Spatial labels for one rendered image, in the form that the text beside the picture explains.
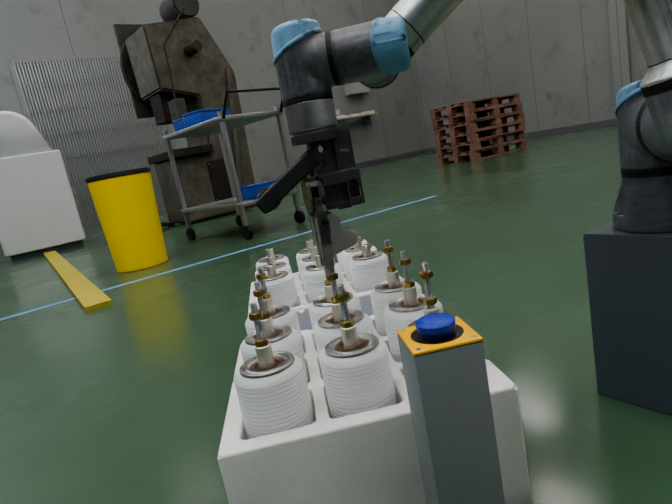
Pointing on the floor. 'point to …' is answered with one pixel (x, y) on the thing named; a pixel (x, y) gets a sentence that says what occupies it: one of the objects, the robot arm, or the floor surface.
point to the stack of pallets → (478, 129)
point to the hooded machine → (34, 193)
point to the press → (184, 103)
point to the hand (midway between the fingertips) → (325, 264)
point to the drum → (129, 218)
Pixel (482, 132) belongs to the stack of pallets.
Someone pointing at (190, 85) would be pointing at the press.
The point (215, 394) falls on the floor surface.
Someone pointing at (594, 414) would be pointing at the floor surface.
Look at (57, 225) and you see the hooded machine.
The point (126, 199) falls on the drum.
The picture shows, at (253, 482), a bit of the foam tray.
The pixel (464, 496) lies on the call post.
